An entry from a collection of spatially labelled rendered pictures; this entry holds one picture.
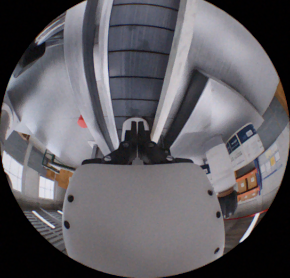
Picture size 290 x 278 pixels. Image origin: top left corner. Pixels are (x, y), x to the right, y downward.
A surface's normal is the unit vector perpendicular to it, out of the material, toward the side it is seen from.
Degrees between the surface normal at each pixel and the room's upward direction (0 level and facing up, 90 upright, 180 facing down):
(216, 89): 0
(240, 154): 90
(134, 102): 0
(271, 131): 90
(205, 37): 0
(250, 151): 90
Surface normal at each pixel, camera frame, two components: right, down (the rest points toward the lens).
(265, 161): -0.98, -0.07
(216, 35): 0.06, 0.80
